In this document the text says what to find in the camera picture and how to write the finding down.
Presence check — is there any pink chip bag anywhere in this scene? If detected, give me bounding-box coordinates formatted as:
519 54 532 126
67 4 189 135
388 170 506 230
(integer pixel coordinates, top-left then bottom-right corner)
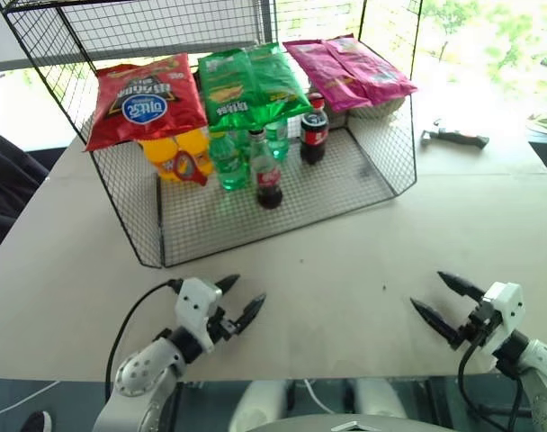
321 34 419 108
283 39 373 113

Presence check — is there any green soda plastic bottle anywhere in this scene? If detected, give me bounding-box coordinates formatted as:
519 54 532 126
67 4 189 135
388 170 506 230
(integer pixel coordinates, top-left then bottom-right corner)
230 129 253 158
208 131 252 192
264 118 291 162

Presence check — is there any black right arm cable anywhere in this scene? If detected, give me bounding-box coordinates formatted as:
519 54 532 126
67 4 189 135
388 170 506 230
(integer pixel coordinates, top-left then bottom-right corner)
457 340 527 432

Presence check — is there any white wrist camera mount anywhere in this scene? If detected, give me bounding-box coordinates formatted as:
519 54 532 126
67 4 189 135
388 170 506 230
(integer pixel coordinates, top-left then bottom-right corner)
473 281 525 361
174 277 224 356

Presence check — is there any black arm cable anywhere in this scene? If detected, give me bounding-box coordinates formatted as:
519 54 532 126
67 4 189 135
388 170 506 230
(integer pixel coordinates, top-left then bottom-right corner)
103 278 184 401
457 340 527 432

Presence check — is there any green chip bag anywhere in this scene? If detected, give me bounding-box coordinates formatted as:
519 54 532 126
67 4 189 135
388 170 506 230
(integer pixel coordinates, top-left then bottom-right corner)
196 46 257 134
244 41 315 130

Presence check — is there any plastic cola bottle red cap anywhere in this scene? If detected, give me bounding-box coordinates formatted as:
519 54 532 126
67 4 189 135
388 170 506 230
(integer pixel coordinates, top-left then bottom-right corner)
299 92 331 167

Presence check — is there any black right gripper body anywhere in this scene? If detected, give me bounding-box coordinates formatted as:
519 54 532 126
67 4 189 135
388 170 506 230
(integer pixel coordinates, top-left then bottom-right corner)
451 298 504 352

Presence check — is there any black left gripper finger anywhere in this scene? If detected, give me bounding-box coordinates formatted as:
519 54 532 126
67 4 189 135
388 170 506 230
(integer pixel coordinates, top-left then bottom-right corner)
214 274 242 295
234 292 268 336

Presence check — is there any pale grey packet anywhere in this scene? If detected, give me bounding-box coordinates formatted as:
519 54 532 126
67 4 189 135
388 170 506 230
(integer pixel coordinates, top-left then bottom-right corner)
345 95 406 122

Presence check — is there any red chip bag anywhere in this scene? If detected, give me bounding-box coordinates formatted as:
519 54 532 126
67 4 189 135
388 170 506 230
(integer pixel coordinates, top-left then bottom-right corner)
83 52 209 153

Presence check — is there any printed paper sheet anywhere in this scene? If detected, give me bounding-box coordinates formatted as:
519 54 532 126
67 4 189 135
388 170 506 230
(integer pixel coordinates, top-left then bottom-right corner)
525 109 547 137

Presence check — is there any black wire mesh rack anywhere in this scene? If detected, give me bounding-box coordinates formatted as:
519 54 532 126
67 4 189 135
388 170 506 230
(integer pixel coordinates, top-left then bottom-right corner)
0 0 426 269

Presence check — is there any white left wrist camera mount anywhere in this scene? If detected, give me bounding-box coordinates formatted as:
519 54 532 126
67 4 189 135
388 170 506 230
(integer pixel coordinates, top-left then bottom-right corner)
174 277 224 356

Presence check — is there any black handled metal tool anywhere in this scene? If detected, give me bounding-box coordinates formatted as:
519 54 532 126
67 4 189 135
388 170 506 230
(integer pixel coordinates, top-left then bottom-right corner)
419 118 490 151

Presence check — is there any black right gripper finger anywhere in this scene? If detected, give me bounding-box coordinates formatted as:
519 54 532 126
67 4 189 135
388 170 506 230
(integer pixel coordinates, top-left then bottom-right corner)
436 270 488 302
409 297 462 348

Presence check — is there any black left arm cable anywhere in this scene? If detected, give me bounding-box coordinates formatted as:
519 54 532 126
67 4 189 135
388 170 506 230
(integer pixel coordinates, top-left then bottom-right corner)
103 278 184 401

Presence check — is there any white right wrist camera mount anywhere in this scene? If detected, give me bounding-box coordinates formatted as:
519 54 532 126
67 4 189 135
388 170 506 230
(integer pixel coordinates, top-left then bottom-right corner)
473 281 525 361

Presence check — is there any grey robot torso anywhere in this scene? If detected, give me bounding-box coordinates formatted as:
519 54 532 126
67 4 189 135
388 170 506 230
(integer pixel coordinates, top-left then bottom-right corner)
249 413 464 432

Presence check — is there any person in dark clothes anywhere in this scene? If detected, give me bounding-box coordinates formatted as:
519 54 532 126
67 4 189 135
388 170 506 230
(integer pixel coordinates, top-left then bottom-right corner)
0 126 50 267

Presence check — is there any yellow snack bag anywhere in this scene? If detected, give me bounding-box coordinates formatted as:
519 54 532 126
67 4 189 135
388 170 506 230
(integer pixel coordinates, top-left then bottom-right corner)
137 136 181 183

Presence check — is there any glass cola bottle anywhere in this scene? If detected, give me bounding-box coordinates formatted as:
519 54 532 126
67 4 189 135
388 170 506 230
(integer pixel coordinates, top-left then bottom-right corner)
247 128 285 211

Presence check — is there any thin white cable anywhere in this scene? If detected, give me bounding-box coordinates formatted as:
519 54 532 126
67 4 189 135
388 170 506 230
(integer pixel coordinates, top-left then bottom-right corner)
0 380 62 419
301 379 343 416

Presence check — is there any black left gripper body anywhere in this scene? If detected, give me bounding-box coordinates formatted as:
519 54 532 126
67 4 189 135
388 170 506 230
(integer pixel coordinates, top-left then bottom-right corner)
208 307 241 346

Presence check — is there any white rounded robot leg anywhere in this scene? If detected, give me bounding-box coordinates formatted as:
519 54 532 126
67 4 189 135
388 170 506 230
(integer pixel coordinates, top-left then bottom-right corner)
353 378 408 420
229 380 289 432

